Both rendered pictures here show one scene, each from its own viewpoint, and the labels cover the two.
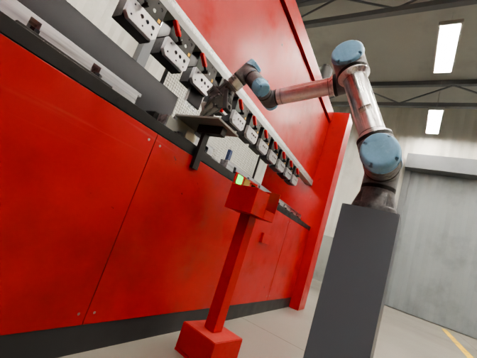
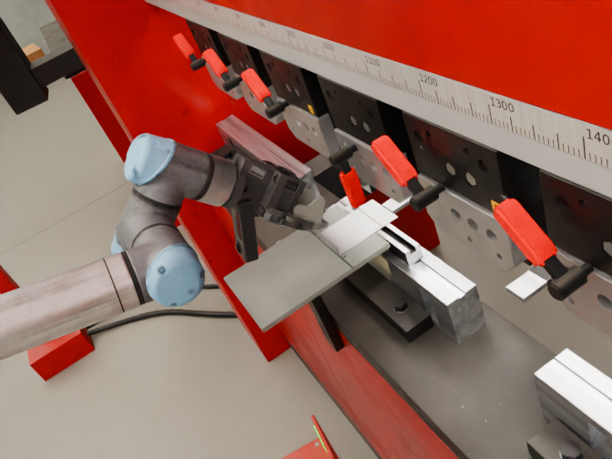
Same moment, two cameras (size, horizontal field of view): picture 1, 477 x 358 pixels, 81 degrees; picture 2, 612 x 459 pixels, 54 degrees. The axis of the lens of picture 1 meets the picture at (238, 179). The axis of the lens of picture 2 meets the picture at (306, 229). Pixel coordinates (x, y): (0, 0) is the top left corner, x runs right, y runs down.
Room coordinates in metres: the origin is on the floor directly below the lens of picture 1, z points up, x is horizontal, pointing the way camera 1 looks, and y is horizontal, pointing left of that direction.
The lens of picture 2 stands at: (1.88, -0.38, 1.66)
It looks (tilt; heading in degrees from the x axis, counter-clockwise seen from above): 35 degrees down; 133
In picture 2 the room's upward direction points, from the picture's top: 24 degrees counter-clockwise
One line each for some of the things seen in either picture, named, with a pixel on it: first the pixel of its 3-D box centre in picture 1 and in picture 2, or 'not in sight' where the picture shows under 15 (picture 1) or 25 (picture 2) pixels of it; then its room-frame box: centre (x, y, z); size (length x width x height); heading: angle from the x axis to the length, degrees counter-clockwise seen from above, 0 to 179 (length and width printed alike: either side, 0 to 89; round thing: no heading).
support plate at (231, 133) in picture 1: (206, 125); (303, 262); (1.27, 0.22, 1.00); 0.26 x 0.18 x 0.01; 58
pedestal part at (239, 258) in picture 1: (231, 270); not in sight; (1.36, -0.10, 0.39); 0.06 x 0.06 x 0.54; 49
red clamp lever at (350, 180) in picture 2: not in sight; (352, 177); (1.45, 0.21, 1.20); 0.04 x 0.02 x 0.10; 58
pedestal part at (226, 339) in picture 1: (213, 346); not in sight; (1.34, -0.13, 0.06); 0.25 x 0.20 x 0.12; 49
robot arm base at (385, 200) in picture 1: (375, 200); not in sight; (0.98, -0.50, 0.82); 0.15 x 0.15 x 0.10
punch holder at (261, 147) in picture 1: (260, 141); not in sight; (2.01, -0.07, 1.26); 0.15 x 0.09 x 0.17; 148
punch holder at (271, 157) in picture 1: (270, 151); not in sight; (2.18, -0.18, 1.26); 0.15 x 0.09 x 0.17; 148
